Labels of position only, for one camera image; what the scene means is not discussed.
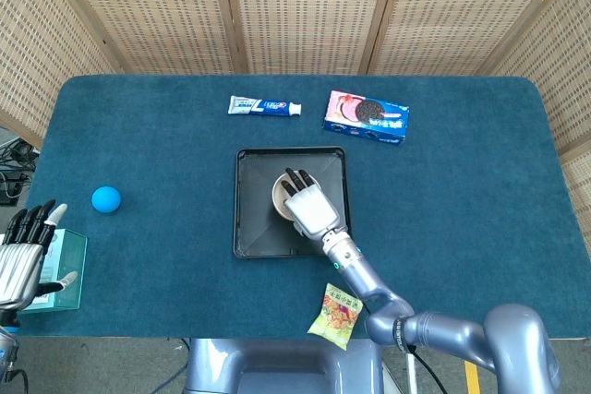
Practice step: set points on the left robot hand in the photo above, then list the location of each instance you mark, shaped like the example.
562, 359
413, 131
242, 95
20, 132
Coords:
18, 260

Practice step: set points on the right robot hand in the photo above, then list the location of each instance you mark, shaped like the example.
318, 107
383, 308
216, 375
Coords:
308, 209

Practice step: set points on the cream bowl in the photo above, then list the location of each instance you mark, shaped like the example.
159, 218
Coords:
281, 202

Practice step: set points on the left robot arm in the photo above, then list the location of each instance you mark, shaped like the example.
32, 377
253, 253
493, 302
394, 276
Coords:
5, 352

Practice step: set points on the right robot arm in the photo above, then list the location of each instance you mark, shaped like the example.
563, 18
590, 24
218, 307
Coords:
415, 315

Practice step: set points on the black square tray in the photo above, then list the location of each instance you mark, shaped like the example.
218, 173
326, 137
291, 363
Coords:
258, 209

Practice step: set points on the teal tissue box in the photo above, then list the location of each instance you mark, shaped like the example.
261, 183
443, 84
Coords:
64, 255

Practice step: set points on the blue ball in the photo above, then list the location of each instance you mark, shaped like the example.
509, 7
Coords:
106, 199

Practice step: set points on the blue cookie box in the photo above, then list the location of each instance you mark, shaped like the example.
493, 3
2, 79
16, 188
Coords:
367, 117

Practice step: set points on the green snack packet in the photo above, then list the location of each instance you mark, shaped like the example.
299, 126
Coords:
334, 315

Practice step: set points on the toothpaste tube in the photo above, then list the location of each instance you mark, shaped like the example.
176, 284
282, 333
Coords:
264, 106

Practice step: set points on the blue table mat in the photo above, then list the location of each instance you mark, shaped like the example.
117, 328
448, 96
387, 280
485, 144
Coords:
184, 135

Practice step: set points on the robot torso base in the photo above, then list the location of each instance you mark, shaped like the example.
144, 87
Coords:
281, 366

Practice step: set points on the woven folding screen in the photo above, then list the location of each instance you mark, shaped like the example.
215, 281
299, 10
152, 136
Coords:
305, 11

